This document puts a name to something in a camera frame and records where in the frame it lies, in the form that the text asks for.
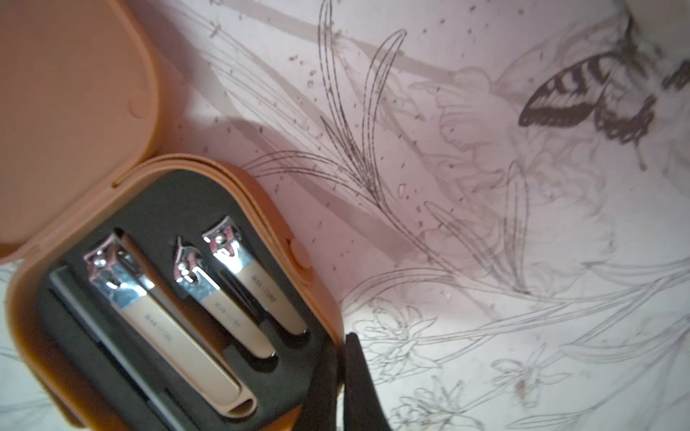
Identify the grey nail clipper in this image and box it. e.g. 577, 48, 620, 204
174, 235, 276, 359

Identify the long brown nail clipper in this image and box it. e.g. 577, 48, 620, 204
84, 233, 257, 420

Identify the small brown nail clipper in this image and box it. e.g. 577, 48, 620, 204
201, 215, 308, 336

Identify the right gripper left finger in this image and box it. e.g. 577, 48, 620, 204
292, 343, 340, 431

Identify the dark brown clipper case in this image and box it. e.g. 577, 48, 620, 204
1, 1, 343, 430

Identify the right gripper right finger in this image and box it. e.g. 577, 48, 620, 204
343, 332, 391, 431

